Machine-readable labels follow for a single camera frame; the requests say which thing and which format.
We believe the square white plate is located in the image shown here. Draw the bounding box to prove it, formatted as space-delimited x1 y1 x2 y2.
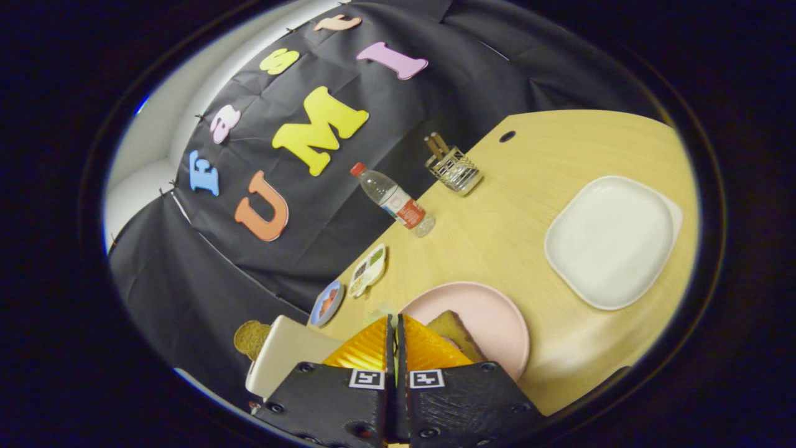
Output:
544 175 683 311

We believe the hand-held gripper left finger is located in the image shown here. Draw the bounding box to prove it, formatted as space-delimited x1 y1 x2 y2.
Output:
252 314 397 448

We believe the metal wire utensil holder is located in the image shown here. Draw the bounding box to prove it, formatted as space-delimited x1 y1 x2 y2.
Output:
425 146 484 197

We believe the white divided seasoning dish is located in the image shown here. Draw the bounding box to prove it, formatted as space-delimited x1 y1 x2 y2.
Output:
348 243 387 299

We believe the black backdrop cloth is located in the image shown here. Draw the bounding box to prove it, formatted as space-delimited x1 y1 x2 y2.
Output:
107 0 660 399

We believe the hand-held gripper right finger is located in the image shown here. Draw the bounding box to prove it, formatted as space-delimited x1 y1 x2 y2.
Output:
396 314 548 448

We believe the small blue plate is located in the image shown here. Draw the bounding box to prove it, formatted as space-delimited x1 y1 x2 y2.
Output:
309 279 345 328

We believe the round pink plate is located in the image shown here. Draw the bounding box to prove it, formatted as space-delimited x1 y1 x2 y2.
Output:
398 281 530 381

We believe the brown bread slice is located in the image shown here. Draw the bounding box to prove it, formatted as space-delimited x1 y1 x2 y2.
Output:
426 310 489 365
233 320 272 362

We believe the white toaster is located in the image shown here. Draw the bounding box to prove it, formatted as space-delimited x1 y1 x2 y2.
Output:
246 315 344 400

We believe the clear plastic water bottle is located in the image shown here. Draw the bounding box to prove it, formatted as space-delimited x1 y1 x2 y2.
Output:
349 162 436 238

